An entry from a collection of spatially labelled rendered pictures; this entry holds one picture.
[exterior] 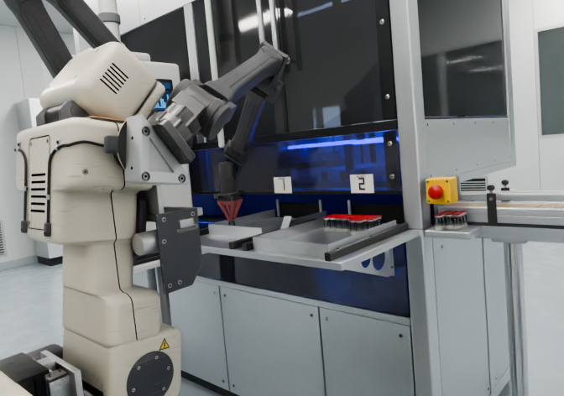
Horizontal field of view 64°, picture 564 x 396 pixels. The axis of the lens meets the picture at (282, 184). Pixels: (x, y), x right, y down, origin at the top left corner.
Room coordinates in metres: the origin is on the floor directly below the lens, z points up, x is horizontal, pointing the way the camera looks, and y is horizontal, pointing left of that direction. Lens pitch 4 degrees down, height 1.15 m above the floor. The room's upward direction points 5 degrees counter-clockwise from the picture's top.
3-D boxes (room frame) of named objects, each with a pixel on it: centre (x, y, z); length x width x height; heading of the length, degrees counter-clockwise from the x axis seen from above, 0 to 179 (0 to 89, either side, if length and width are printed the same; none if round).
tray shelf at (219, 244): (1.43, -0.02, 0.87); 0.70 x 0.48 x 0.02; 48
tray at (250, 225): (1.60, 0.06, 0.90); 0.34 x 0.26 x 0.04; 138
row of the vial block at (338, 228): (1.36, -0.19, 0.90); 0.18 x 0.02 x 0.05; 48
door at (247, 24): (1.80, 0.13, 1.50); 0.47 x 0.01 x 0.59; 48
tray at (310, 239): (1.28, -0.12, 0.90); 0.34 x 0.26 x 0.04; 138
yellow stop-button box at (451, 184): (1.29, -0.46, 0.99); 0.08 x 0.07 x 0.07; 138
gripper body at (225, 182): (1.56, 0.18, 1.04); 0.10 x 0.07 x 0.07; 154
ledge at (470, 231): (1.31, -0.50, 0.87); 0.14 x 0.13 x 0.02; 138
